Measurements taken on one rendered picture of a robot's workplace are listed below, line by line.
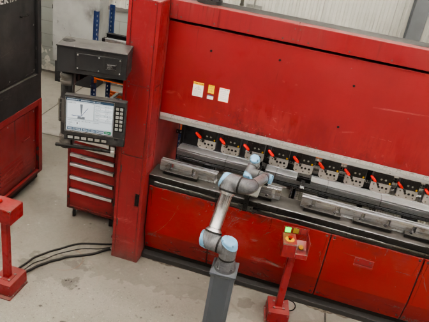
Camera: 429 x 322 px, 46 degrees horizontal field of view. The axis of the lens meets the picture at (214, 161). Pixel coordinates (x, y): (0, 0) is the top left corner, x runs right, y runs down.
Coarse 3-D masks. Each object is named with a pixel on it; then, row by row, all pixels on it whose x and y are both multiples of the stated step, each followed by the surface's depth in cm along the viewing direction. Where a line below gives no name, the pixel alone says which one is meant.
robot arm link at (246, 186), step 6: (258, 174) 376; (264, 174) 370; (270, 174) 375; (246, 180) 340; (252, 180) 343; (258, 180) 353; (264, 180) 363; (270, 180) 373; (240, 186) 338; (246, 186) 338; (252, 186) 340; (258, 186) 346; (240, 192) 340; (246, 192) 340; (252, 192) 343
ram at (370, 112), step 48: (192, 48) 386; (240, 48) 377; (288, 48) 368; (192, 96) 402; (240, 96) 392; (288, 96) 382; (336, 96) 373; (384, 96) 364; (336, 144) 388; (384, 144) 378
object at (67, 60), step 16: (64, 48) 353; (80, 48) 352; (96, 48) 357; (112, 48) 363; (128, 48) 369; (64, 64) 358; (80, 64) 358; (96, 64) 358; (112, 64) 357; (128, 64) 365; (64, 80) 373
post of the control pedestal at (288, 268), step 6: (288, 258) 396; (294, 258) 395; (288, 264) 398; (288, 270) 401; (282, 276) 408; (288, 276) 403; (282, 282) 406; (288, 282) 406; (282, 288) 409; (282, 294) 411; (276, 300) 416; (282, 300) 414
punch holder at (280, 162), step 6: (276, 150) 402; (282, 150) 401; (288, 150) 400; (270, 156) 405; (276, 156) 404; (282, 156) 403; (288, 156) 401; (270, 162) 407; (276, 162) 406; (282, 162) 405; (282, 168) 407
